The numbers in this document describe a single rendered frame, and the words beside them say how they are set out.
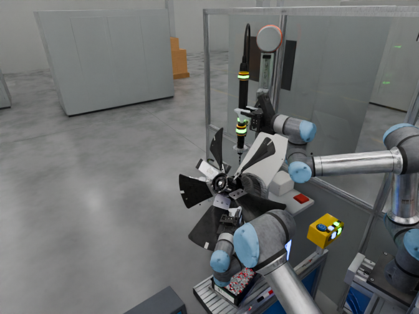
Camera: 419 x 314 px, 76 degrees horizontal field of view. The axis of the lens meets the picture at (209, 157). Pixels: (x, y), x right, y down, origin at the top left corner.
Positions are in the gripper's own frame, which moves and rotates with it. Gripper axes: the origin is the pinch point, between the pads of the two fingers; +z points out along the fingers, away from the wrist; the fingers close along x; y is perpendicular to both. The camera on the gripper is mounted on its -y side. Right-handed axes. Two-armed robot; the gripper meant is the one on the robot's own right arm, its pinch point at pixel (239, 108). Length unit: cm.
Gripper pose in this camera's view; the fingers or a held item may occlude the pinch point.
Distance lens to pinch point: 125.4
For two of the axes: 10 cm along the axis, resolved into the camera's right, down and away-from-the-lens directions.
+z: -7.2, -3.2, 6.1
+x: 6.9, -3.6, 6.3
